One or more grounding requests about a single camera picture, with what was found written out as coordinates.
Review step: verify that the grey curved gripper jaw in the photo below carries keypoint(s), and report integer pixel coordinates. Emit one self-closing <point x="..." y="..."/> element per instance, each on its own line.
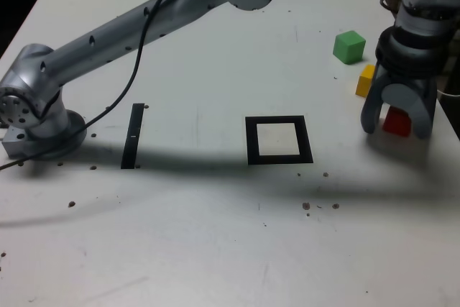
<point x="372" y="113"/>
<point x="424" y="113"/>

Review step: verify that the red cube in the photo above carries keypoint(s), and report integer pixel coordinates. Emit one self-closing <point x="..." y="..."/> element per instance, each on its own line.
<point x="397" y="123"/>

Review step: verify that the yellow cube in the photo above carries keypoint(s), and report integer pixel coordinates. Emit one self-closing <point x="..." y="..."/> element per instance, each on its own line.
<point x="364" y="82"/>

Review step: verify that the green cube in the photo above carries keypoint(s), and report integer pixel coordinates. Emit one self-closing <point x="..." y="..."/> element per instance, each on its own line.
<point x="346" y="50"/>

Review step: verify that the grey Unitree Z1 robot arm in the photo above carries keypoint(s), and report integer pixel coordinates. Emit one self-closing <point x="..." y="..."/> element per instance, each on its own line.
<point x="90" y="44"/>

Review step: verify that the black tape square outline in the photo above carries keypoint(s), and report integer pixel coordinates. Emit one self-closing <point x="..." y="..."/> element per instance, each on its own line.
<point x="251" y="141"/>

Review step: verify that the black tape strip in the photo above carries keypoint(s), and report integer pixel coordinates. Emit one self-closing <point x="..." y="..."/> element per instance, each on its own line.
<point x="132" y="149"/>

